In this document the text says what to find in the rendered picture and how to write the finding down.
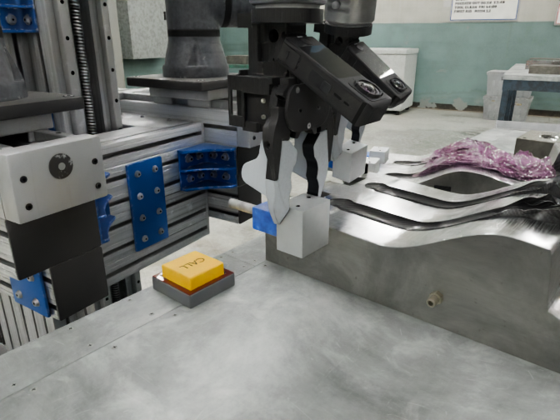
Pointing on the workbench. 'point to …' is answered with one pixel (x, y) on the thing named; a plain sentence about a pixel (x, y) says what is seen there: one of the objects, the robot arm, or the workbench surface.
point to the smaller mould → (537, 142)
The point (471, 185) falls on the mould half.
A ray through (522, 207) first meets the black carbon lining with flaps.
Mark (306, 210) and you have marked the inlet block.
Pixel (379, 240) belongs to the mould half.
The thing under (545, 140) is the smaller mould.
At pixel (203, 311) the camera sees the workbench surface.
